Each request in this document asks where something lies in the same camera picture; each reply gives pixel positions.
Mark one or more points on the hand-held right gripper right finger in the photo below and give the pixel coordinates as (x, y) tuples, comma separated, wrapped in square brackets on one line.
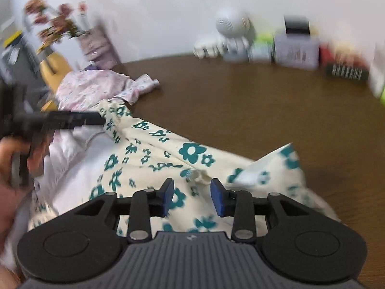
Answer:
[(218, 198)]

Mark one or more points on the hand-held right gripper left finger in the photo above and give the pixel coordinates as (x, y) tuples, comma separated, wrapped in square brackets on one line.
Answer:
[(168, 197)]

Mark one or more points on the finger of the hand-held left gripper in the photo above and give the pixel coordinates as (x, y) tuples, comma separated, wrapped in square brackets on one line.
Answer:
[(75, 119)]

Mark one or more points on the cream teal-flowered garment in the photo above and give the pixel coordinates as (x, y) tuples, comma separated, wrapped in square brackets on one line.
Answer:
[(168, 147)]

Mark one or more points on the person's left hand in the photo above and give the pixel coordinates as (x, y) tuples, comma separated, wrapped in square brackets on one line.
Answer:
[(4, 164)]

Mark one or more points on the purple floral garment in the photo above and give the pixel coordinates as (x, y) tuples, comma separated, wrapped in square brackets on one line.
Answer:
[(93, 84)]

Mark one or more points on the white cloth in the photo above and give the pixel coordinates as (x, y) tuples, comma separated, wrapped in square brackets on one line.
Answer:
[(75, 174)]

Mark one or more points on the yellow thermos jug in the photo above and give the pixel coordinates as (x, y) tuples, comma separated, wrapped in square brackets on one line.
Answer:
[(57, 66)]

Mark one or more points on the flower bouquet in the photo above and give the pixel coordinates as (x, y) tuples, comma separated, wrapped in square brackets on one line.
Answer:
[(60, 24)]

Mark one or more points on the green battery pack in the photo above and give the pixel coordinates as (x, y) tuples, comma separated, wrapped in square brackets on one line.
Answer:
[(261, 51)]

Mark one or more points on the white printed tin box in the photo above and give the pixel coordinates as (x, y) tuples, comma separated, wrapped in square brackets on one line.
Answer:
[(294, 51)]

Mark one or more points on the white robot-shaped speaker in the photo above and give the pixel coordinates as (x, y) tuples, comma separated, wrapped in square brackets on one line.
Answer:
[(231, 21)]

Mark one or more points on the red box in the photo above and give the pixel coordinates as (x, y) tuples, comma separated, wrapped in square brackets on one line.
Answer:
[(346, 70)]

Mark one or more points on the small black box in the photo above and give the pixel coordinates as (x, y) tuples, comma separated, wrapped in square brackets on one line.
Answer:
[(296, 25)]

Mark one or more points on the green liquid bottle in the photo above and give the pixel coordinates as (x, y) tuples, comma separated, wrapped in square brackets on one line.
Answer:
[(382, 96)]

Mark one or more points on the small beige cardboard box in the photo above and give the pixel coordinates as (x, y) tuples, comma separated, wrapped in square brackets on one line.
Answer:
[(343, 48)]

